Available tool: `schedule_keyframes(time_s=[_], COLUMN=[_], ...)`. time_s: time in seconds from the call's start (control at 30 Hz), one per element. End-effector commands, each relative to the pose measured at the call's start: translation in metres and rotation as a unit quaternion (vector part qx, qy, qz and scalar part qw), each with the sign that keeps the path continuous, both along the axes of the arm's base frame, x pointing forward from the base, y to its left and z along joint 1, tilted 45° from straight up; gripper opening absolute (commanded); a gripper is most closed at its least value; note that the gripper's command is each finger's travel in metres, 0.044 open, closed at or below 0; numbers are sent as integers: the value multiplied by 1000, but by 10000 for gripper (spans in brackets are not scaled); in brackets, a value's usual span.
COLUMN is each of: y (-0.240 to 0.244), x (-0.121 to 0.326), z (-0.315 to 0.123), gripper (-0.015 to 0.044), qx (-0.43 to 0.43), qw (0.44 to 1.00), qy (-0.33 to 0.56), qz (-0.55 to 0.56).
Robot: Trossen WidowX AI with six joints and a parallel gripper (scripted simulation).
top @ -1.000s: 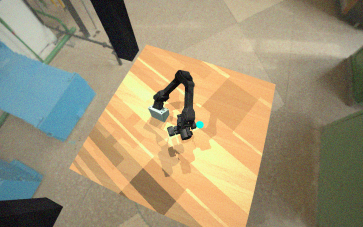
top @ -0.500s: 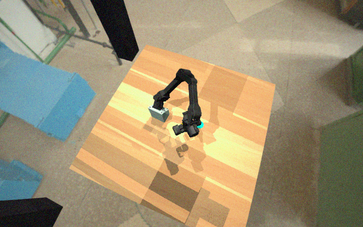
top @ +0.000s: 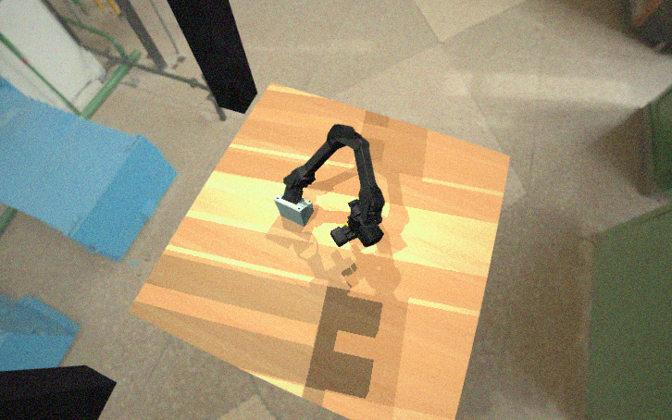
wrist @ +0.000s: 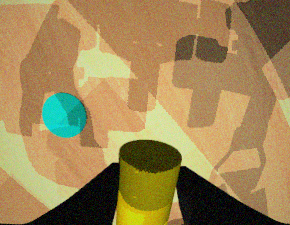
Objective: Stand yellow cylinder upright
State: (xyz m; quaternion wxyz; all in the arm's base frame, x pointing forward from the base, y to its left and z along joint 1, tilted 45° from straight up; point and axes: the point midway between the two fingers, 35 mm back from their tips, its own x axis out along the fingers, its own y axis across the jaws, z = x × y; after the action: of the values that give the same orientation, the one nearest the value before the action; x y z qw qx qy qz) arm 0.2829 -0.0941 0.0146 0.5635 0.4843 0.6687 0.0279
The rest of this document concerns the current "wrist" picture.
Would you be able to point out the cyan circle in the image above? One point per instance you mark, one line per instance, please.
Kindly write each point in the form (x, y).
(64, 115)

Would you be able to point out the yellow cylinder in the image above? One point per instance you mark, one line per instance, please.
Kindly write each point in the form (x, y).
(148, 181)

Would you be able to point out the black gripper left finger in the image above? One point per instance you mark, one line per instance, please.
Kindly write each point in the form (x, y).
(95, 204)

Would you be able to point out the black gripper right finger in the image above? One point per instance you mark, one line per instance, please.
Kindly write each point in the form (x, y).
(202, 203)

